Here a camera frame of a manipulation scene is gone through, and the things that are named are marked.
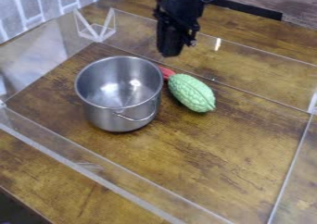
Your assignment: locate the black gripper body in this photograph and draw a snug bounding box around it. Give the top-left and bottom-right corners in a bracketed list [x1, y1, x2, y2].
[154, 0, 209, 31]

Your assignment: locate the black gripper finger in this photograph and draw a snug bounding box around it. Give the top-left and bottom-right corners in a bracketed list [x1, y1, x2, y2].
[158, 16, 185, 57]
[182, 28, 197, 47]

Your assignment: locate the pink spoon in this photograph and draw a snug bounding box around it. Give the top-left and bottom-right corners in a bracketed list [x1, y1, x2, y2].
[158, 66, 176, 81]

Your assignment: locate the green bitter gourd toy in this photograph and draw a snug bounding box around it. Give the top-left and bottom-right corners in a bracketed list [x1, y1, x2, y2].
[169, 74, 216, 113]

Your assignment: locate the stainless steel pot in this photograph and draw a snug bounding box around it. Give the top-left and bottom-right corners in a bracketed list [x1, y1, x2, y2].
[75, 56, 164, 132]

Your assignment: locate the clear acrylic corner bracket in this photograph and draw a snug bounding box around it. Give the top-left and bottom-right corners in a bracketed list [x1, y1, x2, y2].
[74, 9, 117, 43]

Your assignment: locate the black wall strip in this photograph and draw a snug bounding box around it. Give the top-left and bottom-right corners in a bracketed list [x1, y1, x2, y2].
[209, 0, 284, 21]

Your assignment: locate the clear acrylic enclosure wall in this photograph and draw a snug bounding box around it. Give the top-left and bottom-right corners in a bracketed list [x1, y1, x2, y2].
[0, 9, 317, 224]

